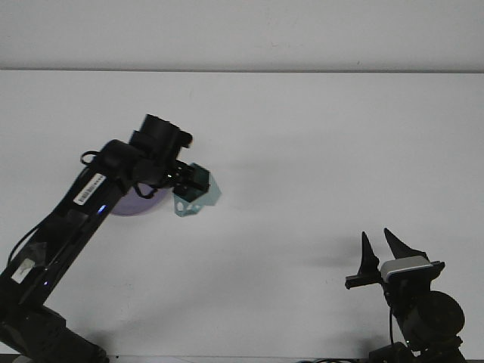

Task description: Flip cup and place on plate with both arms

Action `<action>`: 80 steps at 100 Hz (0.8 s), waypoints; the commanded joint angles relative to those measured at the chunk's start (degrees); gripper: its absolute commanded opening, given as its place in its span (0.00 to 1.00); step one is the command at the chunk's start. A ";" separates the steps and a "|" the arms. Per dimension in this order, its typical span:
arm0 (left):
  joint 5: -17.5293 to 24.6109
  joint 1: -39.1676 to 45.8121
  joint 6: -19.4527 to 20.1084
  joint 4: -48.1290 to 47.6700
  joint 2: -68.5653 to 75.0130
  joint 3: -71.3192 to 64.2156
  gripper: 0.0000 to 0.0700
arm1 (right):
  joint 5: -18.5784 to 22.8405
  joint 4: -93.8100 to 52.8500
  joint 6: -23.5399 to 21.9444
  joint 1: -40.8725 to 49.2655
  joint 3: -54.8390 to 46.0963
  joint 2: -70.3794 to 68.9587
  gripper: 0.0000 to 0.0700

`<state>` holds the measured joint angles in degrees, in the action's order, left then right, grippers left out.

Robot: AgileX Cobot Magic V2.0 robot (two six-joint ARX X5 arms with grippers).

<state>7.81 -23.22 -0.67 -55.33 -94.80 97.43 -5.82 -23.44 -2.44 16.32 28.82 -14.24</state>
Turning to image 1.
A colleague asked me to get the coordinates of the pale purple round plate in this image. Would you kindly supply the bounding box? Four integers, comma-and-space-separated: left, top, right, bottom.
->
109, 187, 170, 217

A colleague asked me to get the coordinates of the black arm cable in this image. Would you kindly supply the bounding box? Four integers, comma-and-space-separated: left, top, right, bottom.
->
387, 306, 397, 345
7, 150, 169, 265

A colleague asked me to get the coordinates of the pale blue hexagonal cup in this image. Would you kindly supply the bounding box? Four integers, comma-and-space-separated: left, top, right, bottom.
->
172, 162, 223, 219

